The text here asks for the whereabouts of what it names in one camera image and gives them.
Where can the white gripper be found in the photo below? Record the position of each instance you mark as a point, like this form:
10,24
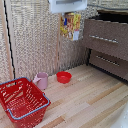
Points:
67,5

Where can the yellow red snack bag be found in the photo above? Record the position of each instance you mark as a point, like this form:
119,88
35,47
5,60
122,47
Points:
70,25

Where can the brown drawer cabinet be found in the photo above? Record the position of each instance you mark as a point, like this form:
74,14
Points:
108,43

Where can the red bowl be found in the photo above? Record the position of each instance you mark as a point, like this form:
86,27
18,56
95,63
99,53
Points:
64,77

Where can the pink mug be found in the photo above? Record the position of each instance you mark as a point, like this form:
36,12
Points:
41,80

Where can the red shopping basket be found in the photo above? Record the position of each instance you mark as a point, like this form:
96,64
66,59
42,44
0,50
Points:
22,102

